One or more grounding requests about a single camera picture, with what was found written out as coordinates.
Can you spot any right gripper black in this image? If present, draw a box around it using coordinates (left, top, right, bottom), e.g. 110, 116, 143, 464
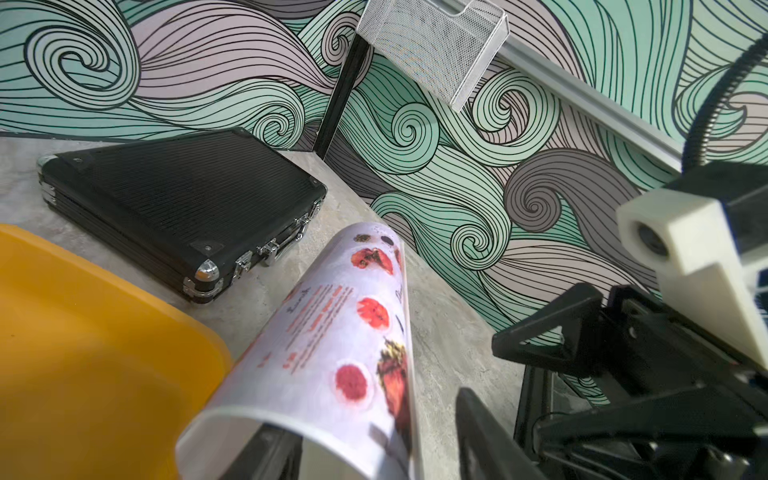
491, 283, 767, 479

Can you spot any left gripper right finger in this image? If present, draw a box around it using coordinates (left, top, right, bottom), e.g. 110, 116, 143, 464
455, 387, 531, 479

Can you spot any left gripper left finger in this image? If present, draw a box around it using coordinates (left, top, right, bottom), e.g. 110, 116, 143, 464
220, 424, 303, 480

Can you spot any special menu paper sheet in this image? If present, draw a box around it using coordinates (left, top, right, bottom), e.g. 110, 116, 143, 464
175, 222, 422, 479

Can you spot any yellow plastic tray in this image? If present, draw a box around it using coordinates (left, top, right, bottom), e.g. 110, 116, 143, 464
1, 224, 232, 479

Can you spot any black hard case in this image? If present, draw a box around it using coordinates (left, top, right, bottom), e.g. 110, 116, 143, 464
37, 128, 327, 304

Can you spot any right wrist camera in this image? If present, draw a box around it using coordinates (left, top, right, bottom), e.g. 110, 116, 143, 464
616, 162, 767, 367

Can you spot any aluminium right rail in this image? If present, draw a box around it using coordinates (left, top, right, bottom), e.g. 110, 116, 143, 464
494, 1, 682, 171

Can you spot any clear wall brochure holder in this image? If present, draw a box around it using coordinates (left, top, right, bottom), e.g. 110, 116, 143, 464
356, 0, 509, 112

